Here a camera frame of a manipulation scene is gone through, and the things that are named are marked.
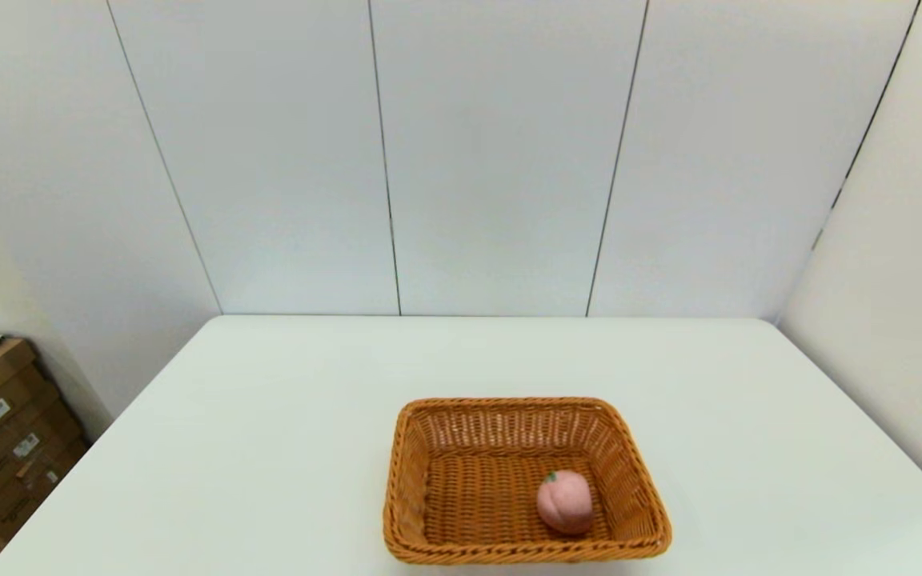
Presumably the orange woven wicker basket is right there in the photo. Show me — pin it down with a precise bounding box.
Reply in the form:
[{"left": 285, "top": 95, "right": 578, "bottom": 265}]
[{"left": 383, "top": 397, "right": 673, "bottom": 566}]

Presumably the pink toy peach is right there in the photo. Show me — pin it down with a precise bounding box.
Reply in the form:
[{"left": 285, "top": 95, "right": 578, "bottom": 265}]
[{"left": 536, "top": 470, "right": 595, "bottom": 536}]

